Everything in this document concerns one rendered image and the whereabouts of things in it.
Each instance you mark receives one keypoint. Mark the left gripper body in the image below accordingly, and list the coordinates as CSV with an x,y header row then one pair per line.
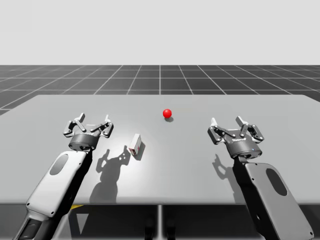
x,y
82,141

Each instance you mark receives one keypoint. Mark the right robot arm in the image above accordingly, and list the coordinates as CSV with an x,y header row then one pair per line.
x,y
270,197

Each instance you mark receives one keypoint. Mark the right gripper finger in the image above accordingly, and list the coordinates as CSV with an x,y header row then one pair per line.
x,y
251,131
217,133

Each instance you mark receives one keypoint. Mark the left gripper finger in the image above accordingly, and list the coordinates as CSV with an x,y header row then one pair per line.
x,y
73,126
105,128

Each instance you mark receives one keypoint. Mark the red and white carton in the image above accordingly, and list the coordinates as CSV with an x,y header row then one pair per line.
x,y
136,144

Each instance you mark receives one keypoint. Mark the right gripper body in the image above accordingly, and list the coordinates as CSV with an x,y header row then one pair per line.
x,y
243,146

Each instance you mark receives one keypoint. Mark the red ball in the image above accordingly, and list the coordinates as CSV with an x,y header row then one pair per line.
x,y
167,113

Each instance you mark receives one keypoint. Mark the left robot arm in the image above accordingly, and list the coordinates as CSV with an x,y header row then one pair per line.
x,y
53,185

